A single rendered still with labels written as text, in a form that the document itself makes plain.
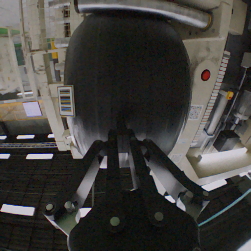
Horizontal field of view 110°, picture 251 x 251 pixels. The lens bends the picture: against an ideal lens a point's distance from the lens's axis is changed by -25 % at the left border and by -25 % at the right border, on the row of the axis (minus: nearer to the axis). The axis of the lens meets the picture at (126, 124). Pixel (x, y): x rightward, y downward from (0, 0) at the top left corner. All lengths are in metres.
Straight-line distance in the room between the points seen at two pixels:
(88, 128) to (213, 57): 0.48
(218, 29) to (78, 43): 0.33
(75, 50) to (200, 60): 0.40
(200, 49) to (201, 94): 0.18
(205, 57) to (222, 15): 0.17
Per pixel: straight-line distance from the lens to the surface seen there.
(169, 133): 0.26
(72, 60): 0.25
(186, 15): 0.38
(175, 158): 0.71
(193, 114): 0.56
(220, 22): 0.39
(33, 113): 4.72
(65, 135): 1.08
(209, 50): 0.51
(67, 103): 0.24
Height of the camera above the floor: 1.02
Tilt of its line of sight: 33 degrees up
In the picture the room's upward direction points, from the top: 177 degrees counter-clockwise
